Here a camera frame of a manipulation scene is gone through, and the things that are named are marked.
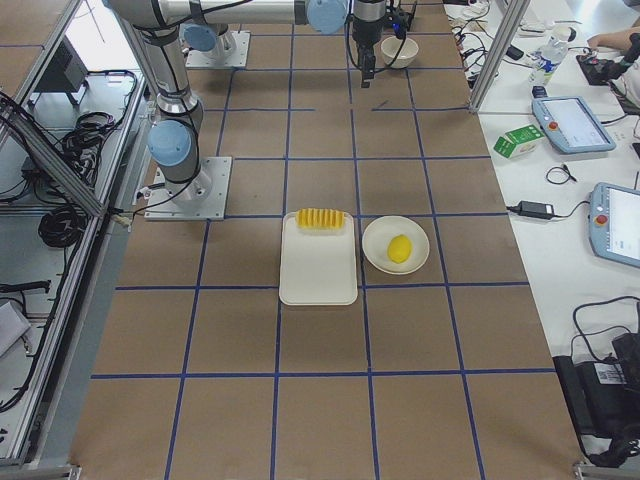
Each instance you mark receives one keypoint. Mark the black power adapter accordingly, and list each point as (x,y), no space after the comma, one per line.
(536,210)

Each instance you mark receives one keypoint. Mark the near teach pendant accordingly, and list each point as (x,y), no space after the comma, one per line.
(614,223)

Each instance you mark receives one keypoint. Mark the cream bowl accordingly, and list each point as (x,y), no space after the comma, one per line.
(398,53)

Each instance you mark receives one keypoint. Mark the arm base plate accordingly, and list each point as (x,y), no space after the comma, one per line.
(204,199)
(230,53)

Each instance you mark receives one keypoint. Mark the person forearm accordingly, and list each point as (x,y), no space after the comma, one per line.
(619,40)

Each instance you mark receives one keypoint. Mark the white rectangular tray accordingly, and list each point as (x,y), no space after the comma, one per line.
(318,264)

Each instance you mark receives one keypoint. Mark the cream plate with lemon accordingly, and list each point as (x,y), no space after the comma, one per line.
(379,233)

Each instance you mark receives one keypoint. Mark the green white carton box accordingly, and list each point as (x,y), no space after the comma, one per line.
(519,141)

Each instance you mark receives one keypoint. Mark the yellow lemon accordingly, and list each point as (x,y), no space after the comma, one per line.
(399,249)

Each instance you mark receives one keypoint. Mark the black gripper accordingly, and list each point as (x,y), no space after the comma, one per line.
(366,29)

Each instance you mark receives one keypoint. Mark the teach pendant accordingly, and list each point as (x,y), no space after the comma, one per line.
(614,223)
(571,126)

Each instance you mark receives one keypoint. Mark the plastic water bottle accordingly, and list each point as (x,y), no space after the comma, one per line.
(550,55)

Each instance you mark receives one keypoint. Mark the far teach pendant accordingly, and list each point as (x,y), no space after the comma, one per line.
(571,126)

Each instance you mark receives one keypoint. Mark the sliced bread loaf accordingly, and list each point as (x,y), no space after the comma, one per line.
(320,219)

